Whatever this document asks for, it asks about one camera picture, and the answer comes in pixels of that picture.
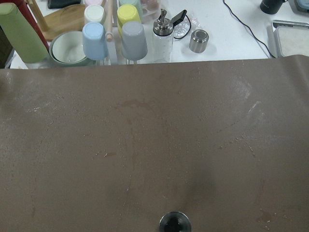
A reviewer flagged steel jigger cup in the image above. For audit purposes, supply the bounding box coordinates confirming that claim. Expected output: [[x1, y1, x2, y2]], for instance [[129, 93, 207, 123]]
[[159, 211, 192, 232]]

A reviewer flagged brown table mat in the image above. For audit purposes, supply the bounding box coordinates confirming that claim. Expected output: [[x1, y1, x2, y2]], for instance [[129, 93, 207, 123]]
[[0, 55, 309, 232]]

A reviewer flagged grey plastic cup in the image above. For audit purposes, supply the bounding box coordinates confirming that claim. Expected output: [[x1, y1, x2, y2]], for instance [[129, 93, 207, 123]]
[[121, 21, 148, 61]]

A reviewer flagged glass oil dispenser bottle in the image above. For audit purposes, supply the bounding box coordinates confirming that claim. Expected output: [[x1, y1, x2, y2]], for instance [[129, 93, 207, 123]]
[[152, 9, 173, 63]]

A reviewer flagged small steel cup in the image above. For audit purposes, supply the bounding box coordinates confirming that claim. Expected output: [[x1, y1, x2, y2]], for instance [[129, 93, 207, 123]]
[[189, 29, 209, 53]]

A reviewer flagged light blue plastic cup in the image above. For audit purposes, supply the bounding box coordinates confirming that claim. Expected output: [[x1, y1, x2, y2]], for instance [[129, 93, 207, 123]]
[[82, 22, 108, 61]]

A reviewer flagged yellow plastic cup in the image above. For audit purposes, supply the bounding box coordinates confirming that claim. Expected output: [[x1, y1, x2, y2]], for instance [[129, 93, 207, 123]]
[[117, 4, 141, 30]]

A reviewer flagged green and white bowl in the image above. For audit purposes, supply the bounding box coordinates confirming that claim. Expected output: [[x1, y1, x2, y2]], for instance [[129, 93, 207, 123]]
[[49, 31, 91, 67]]

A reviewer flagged mint green plastic cup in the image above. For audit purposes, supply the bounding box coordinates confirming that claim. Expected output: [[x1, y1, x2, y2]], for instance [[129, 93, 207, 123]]
[[119, 0, 142, 12]]

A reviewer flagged white plastic cup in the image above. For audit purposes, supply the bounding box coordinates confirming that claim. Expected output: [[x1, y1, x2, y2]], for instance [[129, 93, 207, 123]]
[[84, 4, 106, 24]]

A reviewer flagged wooden cup tree stand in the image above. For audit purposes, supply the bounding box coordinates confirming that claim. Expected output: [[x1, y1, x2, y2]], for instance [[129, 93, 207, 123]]
[[26, 0, 85, 41]]

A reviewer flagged pink plastic cup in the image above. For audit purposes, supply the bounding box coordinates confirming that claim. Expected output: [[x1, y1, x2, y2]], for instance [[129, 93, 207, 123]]
[[84, 0, 103, 7]]

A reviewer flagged light green cylinder bottle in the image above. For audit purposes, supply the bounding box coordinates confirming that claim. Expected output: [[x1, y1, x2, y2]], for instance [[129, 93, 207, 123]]
[[0, 2, 48, 64]]

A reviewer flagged white tray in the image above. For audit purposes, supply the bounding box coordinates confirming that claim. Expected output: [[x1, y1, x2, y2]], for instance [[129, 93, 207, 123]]
[[267, 20, 309, 58]]

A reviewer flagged black thermos bottle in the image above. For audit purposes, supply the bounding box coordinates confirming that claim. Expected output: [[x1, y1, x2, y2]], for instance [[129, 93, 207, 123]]
[[260, 0, 286, 15]]

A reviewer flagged wooden cup rack handle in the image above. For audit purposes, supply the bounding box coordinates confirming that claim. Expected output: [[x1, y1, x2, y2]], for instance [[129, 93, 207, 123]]
[[106, 0, 113, 42]]

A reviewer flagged black clip with cord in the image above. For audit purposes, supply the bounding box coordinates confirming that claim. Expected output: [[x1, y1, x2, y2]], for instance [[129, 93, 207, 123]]
[[171, 10, 192, 40]]

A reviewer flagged black cable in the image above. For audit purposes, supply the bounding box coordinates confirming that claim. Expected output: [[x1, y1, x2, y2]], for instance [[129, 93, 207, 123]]
[[222, 0, 272, 58]]

